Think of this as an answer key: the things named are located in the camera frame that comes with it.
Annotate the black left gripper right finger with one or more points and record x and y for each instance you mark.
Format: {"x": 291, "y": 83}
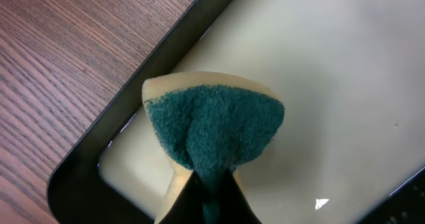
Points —
{"x": 234, "y": 208}

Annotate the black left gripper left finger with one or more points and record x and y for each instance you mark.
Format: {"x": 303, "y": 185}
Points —
{"x": 183, "y": 201}

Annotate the green yellow sponge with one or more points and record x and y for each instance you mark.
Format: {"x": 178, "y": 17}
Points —
{"x": 209, "y": 124}

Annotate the black metal water tray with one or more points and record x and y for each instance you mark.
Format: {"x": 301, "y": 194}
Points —
{"x": 351, "y": 148}

